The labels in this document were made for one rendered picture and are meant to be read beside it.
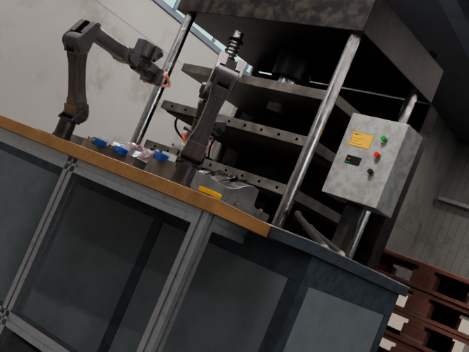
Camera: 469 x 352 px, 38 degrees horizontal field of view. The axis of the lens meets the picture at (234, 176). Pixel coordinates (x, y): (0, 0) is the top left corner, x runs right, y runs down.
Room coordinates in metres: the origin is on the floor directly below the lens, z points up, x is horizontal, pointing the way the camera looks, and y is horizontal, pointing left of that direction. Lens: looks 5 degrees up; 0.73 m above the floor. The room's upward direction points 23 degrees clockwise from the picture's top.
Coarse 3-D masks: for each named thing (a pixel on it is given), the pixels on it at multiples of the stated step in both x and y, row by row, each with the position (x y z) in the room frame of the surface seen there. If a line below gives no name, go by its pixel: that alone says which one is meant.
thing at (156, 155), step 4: (152, 152) 2.49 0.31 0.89; (156, 152) 2.52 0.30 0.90; (160, 152) 2.51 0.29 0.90; (164, 152) 2.55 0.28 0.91; (152, 156) 2.53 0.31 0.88; (156, 156) 2.51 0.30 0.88; (160, 156) 2.50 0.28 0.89; (164, 156) 2.51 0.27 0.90; (168, 156) 2.53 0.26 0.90; (172, 156) 2.54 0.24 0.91; (176, 156) 2.55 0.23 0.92; (160, 160) 2.51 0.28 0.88; (164, 160) 2.52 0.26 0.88; (172, 160) 2.54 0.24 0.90
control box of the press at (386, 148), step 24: (360, 120) 3.07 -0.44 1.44; (384, 120) 2.99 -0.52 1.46; (360, 144) 3.03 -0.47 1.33; (384, 144) 2.96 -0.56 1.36; (408, 144) 2.95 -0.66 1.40; (336, 168) 3.08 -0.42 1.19; (360, 168) 3.00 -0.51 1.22; (384, 168) 2.93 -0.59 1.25; (408, 168) 3.01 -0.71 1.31; (336, 192) 3.05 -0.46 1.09; (360, 192) 2.97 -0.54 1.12; (384, 192) 2.92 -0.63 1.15; (384, 216) 3.04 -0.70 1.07; (336, 240) 3.04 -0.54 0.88
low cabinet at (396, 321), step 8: (400, 296) 7.33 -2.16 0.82; (400, 304) 7.31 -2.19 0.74; (392, 320) 7.32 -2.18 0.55; (400, 320) 7.28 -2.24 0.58; (408, 320) 7.23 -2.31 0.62; (464, 320) 6.92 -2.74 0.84; (400, 328) 7.26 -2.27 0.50; (464, 328) 6.91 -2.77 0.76; (384, 344) 7.31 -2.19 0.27; (392, 344) 7.27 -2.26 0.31; (456, 344) 6.92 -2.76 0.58; (464, 344) 6.88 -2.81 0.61
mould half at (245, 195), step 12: (144, 168) 2.58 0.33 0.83; (156, 168) 2.54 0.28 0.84; (168, 168) 2.50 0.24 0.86; (192, 180) 2.41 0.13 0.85; (204, 180) 2.46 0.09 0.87; (216, 180) 2.67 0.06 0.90; (216, 192) 2.52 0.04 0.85; (228, 192) 2.57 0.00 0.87; (240, 192) 2.61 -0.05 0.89; (252, 192) 2.66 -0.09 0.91; (228, 204) 2.59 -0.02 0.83; (240, 204) 2.64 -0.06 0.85; (252, 204) 2.69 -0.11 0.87; (252, 216) 2.71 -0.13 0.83; (264, 216) 2.76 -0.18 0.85
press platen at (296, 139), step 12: (168, 108) 3.82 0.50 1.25; (180, 108) 3.76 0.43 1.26; (192, 108) 3.70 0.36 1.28; (228, 120) 3.50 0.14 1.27; (240, 120) 3.45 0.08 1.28; (252, 132) 3.38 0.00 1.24; (264, 132) 3.33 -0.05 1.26; (276, 132) 3.28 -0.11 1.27; (288, 132) 3.23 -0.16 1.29; (300, 144) 3.17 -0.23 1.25; (324, 156) 3.23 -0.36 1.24
